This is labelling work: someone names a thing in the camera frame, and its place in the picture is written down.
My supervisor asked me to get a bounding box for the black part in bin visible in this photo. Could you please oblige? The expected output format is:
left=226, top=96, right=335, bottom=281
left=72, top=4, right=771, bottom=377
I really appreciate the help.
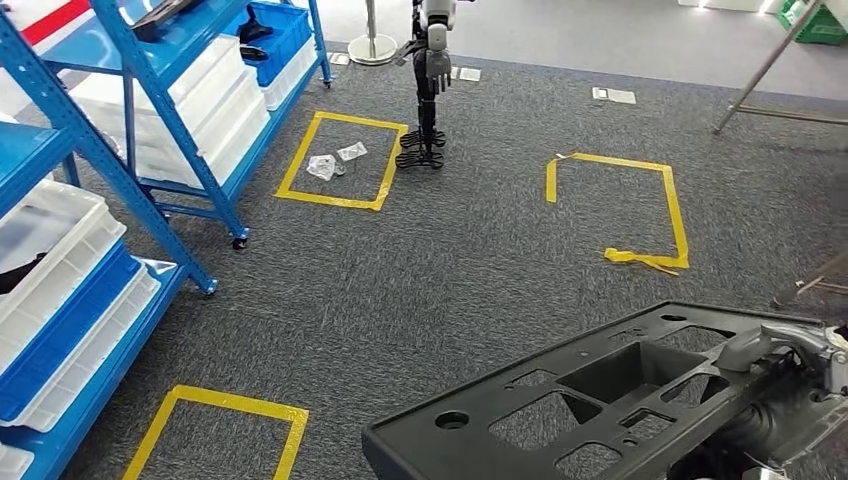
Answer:
left=0, top=250, right=49, bottom=297

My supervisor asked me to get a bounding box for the yellow tape square crumpled side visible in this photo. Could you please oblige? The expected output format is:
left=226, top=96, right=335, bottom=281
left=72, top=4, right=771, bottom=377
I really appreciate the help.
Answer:
left=544, top=152, right=692, bottom=278

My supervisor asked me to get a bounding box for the large white plastic bin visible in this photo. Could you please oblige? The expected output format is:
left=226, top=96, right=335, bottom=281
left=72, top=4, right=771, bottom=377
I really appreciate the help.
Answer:
left=68, top=33, right=248, bottom=144
left=99, top=69, right=273, bottom=191

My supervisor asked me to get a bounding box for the red barrier belt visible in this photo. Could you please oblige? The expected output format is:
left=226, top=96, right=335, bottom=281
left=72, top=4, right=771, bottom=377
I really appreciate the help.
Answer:
left=21, top=0, right=93, bottom=48

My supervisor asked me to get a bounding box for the clear plastic bag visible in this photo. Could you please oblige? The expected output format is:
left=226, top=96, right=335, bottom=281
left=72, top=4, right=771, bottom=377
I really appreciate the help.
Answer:
left=335, top=140, right=370, bottom=164
left=305, top=154, right=339, bottom=183

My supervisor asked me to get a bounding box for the black plastic panel part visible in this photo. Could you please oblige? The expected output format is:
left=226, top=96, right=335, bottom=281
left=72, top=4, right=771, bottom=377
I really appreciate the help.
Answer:
left=361, top=300, right=827, bottom=480

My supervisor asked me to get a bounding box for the dark grey tray part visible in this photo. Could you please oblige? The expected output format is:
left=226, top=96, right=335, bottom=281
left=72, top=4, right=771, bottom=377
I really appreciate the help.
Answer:
left=131, top=0, right=208, bottom=43

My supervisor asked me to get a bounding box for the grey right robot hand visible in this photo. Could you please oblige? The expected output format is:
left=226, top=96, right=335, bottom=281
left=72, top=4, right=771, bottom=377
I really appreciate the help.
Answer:
left=715, top=321, right=848, bottom=466

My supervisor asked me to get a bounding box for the blue plastic bin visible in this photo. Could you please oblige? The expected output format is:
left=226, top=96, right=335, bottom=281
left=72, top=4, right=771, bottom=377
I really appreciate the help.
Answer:
left=223, top=0, right=314, bottom=89
left=0, top=238, right=144, bottom=425

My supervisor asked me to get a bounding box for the yellow floor tape square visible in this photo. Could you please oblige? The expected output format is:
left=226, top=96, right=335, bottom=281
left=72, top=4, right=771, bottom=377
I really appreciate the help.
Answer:
left=273, top=109, right=411, bottom=213
left=121, top=384, right=311, bottom=480

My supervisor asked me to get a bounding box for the steel table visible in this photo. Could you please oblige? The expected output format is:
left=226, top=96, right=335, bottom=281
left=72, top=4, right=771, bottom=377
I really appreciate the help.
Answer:
left=713, top=0, right=848, bottom=309

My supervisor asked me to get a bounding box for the blue metal shelf rack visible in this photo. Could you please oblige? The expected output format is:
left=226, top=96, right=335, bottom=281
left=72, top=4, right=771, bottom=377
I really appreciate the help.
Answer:
left=39, top=0, right=335, bottom=253
left=0, top=9, right=221, bottom=480

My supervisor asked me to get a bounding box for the chrome stanchion post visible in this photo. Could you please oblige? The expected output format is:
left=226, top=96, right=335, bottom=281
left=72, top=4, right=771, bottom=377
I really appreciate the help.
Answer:
left=347, top=0, right=399, bottom=67

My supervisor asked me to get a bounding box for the green plastic crate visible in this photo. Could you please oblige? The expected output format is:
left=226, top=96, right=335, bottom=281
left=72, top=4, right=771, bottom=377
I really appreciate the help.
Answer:
left=775, top=0, right=848, bottom=47

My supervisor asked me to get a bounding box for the standing humanoid robot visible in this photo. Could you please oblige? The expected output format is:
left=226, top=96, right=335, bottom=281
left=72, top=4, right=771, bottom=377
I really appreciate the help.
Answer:
left=390, top=0, right=480, bottom=172

